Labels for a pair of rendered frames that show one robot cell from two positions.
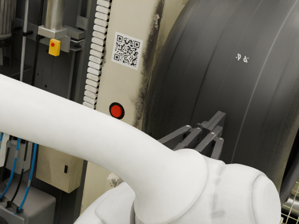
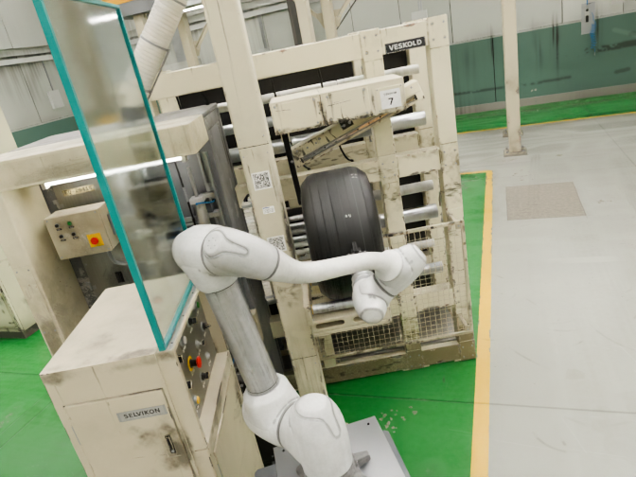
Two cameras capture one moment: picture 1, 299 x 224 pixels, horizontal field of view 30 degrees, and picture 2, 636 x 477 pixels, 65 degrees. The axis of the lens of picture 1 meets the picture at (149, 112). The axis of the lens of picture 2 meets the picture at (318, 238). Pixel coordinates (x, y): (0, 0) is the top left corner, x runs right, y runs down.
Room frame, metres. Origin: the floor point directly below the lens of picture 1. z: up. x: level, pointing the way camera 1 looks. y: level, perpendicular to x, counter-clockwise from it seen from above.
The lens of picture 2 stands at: (-0.69, 0.68, 2.00)
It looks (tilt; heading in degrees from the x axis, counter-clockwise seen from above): 21 degrees down; 338
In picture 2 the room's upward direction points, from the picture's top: 11 degrees counter-clockwise
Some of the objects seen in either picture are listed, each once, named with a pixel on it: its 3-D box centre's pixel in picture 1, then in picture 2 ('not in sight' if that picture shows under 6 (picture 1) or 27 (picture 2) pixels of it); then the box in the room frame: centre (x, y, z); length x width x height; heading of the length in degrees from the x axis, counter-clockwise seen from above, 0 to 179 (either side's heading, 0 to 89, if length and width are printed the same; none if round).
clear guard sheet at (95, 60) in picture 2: not in sight; (137, 168); (0.91, 0.56, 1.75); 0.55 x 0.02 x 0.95; 156
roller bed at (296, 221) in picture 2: not in sight; (292, 238); (1.67, -0.14, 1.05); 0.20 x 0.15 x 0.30; 66
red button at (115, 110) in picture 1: (117, 110); not in sight; (1.26, 0.08, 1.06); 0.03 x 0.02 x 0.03; 66
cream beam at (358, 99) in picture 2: not in sight; (336, 103); (1.45, -0.42, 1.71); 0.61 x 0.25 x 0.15; 66
